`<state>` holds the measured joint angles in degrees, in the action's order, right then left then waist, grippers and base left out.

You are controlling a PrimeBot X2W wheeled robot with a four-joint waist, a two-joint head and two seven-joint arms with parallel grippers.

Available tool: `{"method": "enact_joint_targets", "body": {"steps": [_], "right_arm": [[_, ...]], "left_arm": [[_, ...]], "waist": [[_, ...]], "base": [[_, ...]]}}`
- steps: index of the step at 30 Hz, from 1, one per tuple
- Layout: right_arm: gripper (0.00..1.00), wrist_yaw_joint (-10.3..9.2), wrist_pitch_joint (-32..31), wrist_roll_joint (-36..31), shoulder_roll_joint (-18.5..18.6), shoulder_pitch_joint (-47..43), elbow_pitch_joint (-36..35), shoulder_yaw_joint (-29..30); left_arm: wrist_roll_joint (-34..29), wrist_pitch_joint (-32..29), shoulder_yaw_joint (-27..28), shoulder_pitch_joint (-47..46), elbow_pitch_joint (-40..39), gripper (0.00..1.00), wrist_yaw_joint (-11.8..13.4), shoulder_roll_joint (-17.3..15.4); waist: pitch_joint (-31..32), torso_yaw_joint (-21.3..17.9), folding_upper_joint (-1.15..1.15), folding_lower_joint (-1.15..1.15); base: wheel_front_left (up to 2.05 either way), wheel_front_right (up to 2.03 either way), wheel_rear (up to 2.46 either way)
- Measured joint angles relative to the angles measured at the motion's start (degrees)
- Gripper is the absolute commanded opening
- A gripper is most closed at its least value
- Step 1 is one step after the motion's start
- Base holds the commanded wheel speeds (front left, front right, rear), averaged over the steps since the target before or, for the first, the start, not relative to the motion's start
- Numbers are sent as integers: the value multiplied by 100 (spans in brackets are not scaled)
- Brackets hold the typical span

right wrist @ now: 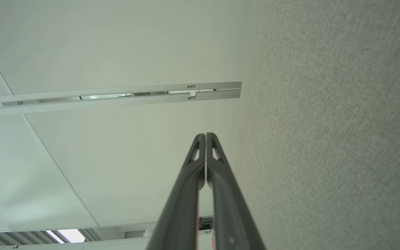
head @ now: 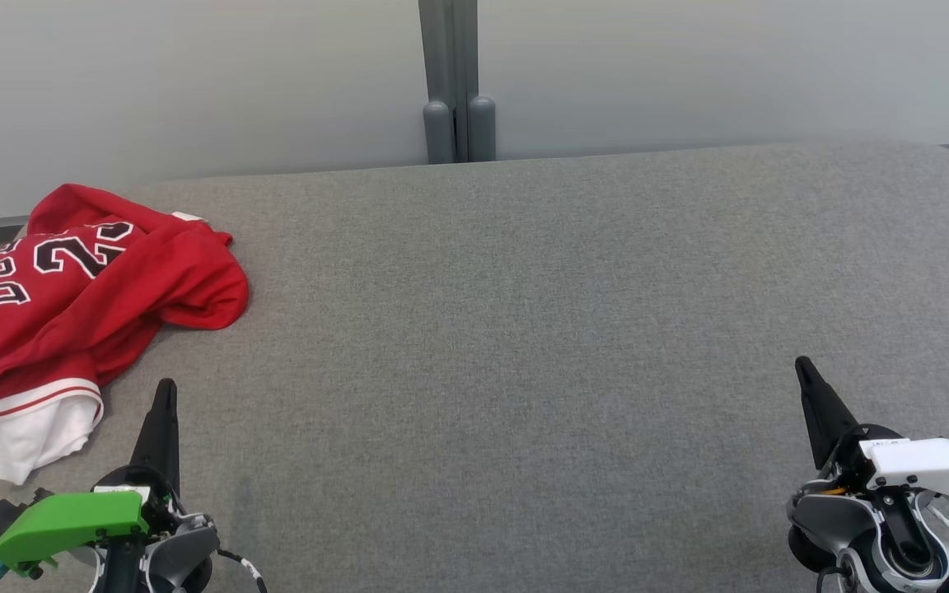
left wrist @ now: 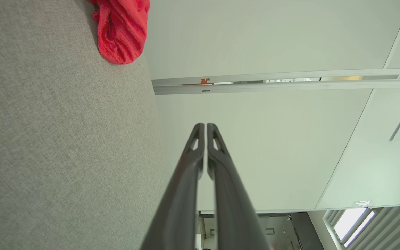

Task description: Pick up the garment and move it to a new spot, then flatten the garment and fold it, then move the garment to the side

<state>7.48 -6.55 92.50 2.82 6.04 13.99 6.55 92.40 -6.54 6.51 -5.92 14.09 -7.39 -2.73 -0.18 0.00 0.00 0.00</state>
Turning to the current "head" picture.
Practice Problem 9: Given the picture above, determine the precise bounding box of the grey double partition post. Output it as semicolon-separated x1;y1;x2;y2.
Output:
418;0;498;165

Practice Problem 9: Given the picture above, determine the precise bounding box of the grey fabric sofa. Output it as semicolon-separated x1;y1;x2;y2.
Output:
0;140;949;593

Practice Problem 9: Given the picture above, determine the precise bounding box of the red and white basketball jersey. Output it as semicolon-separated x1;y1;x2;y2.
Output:
0;183;250;485

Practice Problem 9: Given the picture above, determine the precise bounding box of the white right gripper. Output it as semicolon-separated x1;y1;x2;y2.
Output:
795;356;949;503

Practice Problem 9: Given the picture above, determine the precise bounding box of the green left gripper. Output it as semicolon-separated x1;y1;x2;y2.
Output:
0;378;189;577

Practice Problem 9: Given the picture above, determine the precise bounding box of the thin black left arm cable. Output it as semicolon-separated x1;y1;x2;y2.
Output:
215;548;269;593

